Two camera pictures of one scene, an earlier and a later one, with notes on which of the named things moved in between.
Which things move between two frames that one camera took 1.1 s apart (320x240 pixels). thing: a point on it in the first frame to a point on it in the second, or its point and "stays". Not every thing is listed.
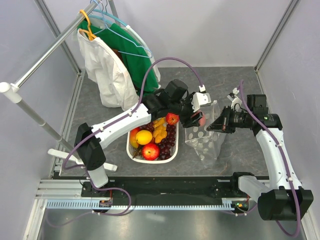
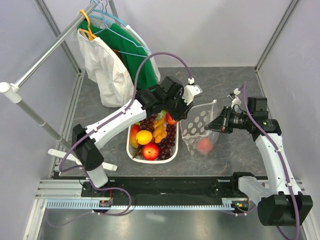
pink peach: x=202 y=121 to x=204 y=145
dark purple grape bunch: x=149 y=126 stays
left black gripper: x=185 y=121 to x=183 y=114
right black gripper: x=222 y=123 stays
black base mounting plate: x=209 y=187 stays
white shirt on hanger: x=114 y=83 stays
